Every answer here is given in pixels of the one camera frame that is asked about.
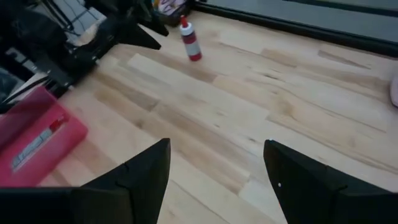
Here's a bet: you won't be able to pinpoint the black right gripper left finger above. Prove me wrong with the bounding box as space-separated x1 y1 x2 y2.
71 138 172 224

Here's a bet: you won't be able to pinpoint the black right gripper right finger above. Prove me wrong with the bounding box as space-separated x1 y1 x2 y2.
262 139 387 224

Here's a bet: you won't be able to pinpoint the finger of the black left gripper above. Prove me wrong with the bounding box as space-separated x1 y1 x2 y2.
136 15 170 37
119 23 162 51

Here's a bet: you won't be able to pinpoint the dark red bottle grey label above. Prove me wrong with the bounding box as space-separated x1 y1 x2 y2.
11 114 70 172

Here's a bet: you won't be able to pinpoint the small red squeeze bottle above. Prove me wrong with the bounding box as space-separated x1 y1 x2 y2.
179 14 203 62

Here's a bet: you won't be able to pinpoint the translucent pink plastic bin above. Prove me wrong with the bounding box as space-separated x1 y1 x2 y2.
0 86 89 188

